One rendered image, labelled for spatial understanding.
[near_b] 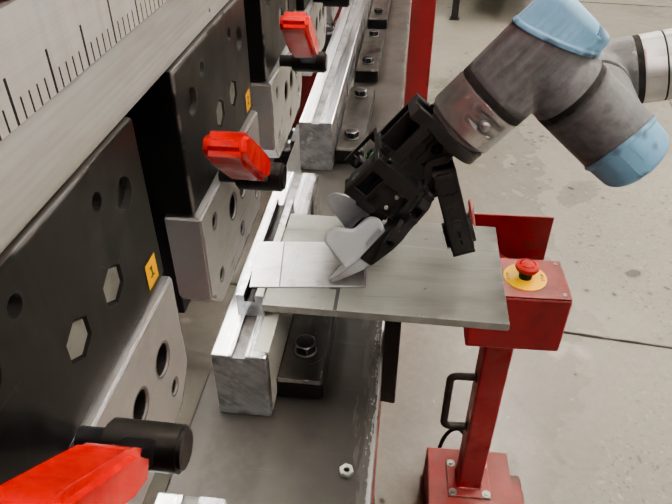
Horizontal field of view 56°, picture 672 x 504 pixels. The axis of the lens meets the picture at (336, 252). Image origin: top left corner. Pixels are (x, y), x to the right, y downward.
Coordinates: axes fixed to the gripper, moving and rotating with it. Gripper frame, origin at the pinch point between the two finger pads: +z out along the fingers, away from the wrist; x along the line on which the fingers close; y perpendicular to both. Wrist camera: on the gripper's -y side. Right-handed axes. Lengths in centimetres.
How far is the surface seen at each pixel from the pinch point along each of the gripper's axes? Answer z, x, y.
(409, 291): -4.2, 4.7, -6.2
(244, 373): 11.5, 12.0, 3.8
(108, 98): -20.6, 34.6, 29.2
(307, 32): -20.7, 10.1, 21.0
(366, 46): 5, -103, -10
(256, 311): 8.5, 5.8, 5.3
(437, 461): 53, -35, -75
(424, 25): 9, -214, -50
